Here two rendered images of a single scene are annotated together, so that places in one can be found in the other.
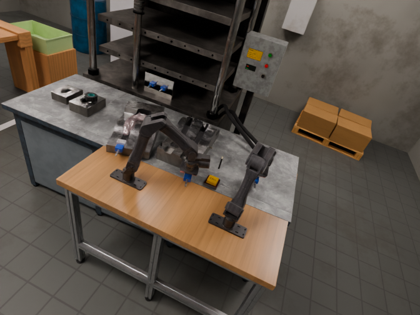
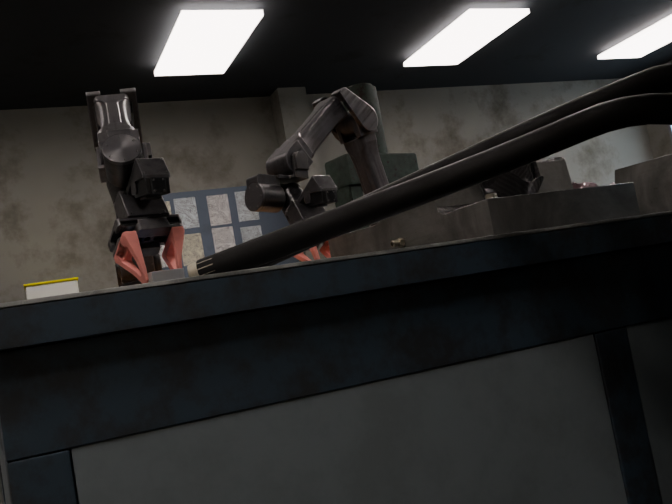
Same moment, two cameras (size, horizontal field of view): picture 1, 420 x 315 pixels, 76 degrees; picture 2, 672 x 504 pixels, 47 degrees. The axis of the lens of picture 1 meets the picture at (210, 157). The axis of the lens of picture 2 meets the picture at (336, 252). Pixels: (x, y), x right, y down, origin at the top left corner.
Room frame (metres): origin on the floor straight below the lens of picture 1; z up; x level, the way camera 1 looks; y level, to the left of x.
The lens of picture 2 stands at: (2.44, -0.77, 0.74)
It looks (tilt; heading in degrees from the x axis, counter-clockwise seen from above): 5 degrees up; 144
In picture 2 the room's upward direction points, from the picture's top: 10 degrees counter-clockwise
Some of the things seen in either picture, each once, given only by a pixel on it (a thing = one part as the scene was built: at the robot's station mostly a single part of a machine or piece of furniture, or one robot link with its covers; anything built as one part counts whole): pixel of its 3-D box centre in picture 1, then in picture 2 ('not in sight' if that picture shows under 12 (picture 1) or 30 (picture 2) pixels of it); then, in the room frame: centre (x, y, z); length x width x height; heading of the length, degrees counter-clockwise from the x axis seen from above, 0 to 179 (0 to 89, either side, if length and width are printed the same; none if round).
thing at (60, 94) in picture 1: (67, 94); not in sight; (1.71, 1.14, 0.83); 0.17 x 0.13 x 0.06; 170
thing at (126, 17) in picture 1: (177, 30); not in sight; (2.54, 0.58, 1.26); 1.10 x 0.74 x 0.05; 80
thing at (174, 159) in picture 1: (191, 138); (461, 219); (1.52, 0.15, 0.87); 0.50 x 0.26 x 0.14; 170
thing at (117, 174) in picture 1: (128, 174); not in sight; (1.06, 0.40, 0.84); 0.20 x 0.07 x 0.08; 78
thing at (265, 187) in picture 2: (199, 157); (275, 182); (1.13, 0.05, 1.03); 0.12 x 0.09 x 0.12; 100
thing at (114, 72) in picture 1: (168, 85); not in sight; (2.49, 0.59, 0.75); 1.30 x 0.84 x 0.06; 80
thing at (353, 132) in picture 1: (332, 126); not in sight; (3.87, -1.67, 0.19); 1.09 x 0.78 x 0.38; 79
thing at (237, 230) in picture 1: (229, 220); not in sight; (0.93, -0.18, 0.84); 0.20 x 0.07 x 0.08; 78
